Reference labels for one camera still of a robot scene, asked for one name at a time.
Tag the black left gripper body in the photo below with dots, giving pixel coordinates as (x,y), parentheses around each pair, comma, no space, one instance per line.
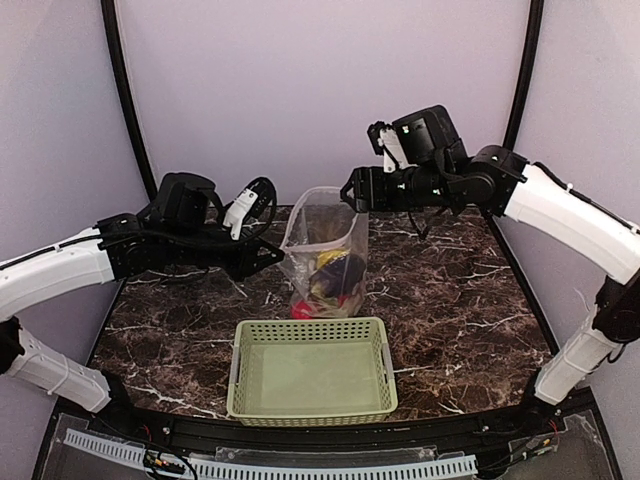
(240,258)

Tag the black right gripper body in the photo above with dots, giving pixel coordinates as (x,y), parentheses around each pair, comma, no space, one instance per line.
(370,188)

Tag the clear zip top bag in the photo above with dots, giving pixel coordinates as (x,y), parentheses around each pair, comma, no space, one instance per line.
(320,221)

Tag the yellow bell pepper toy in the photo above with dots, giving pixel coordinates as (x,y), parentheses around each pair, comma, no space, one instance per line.
(326,257)

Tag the purple eggplant toy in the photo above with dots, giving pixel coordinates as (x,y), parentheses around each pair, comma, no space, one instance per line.
(338,277)

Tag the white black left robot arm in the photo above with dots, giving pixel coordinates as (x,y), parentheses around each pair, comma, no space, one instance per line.
(186,224)

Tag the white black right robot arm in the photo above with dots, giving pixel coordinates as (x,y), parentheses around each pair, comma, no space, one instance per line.
(425,164)

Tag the green plastic basket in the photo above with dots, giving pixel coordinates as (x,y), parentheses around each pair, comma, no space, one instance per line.
(311,373)

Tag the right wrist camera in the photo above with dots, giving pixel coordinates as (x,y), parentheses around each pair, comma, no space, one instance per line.
(386,144)

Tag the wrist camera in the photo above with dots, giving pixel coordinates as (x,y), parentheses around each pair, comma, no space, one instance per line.
(251,202)
(386,144)

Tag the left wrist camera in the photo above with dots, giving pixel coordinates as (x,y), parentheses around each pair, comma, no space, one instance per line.
(251,202)

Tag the black right frame post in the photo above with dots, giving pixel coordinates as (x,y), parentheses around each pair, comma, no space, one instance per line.
(525,73)

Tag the black frame post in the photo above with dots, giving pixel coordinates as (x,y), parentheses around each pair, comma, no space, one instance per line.
(525,73)
(125,96)

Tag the black front rail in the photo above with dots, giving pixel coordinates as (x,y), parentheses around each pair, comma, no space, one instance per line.
(200,435)

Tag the black left frame post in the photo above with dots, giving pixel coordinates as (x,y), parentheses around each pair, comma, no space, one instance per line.
(125,96)

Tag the white cable duct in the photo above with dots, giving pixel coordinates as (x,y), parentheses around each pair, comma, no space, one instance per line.
(251,464)

